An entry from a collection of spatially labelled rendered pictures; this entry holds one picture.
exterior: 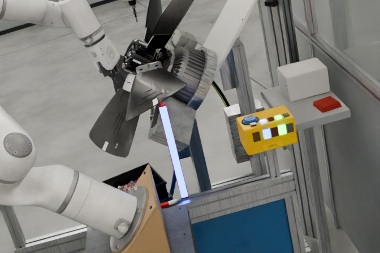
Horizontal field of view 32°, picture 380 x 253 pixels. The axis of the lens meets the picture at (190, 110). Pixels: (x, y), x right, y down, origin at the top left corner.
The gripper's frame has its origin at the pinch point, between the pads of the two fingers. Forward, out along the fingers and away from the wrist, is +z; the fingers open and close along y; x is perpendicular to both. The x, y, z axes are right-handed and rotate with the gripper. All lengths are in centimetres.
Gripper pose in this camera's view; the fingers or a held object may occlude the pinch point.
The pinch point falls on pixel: (117, 78)
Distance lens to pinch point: 222.7
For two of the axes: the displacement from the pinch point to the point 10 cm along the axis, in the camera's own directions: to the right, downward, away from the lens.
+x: -8.7, 2.6, 4.3
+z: 4.4, 8.0, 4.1
